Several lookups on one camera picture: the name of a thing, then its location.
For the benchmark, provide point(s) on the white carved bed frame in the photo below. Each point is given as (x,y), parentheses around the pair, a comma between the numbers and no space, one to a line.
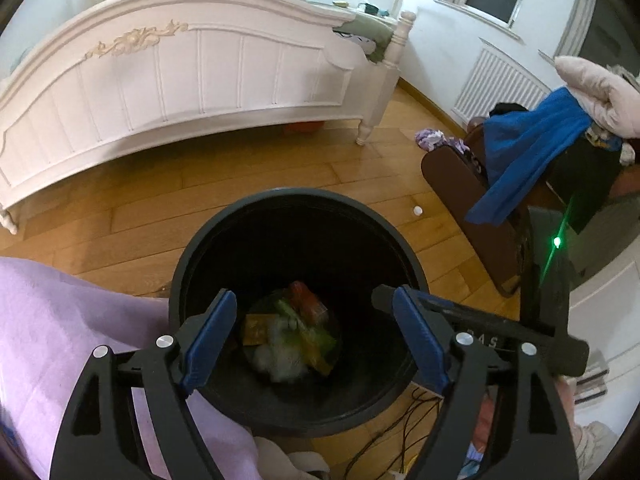
(200,70)

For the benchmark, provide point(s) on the purple patterned cloth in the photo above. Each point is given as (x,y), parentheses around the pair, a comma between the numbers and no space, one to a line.
(432,139)

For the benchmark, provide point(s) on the blue cloth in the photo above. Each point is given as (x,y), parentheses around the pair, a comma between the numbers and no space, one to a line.
(530,150)

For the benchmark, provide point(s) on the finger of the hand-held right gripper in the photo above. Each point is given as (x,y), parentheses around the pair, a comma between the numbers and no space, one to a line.
(500,332)

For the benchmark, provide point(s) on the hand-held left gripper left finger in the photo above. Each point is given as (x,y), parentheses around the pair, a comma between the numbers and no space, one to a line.
(210,342)

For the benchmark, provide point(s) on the white crumpled tissue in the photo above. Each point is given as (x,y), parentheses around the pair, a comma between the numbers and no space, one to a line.
(277,355)

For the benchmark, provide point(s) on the green blanket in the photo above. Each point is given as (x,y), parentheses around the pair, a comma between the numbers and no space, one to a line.
(367,32)

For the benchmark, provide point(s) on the black round trash bin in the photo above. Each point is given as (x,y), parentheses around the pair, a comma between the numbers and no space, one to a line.
(300,240)

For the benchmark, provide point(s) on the brown wooden chair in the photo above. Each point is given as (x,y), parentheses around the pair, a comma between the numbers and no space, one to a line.
(455,185)

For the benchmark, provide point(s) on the pink padded jacket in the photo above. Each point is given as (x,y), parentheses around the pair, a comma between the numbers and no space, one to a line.
(600,90)

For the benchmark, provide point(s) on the yellow packet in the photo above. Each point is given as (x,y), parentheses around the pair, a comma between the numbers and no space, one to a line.
(257,330)

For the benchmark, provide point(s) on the black cloth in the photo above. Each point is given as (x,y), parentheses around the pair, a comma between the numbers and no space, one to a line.
(595,180)

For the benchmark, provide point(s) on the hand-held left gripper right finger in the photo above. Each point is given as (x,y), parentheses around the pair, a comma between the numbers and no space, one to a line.
(420,345)

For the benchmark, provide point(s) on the white radiator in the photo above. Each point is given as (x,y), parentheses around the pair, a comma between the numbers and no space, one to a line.
(500,85)

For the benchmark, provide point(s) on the white cloth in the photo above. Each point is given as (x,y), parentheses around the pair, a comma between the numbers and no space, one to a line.
(295,460)

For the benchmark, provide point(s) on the red snack packet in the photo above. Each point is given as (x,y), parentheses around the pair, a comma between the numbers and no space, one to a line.
(307,300)

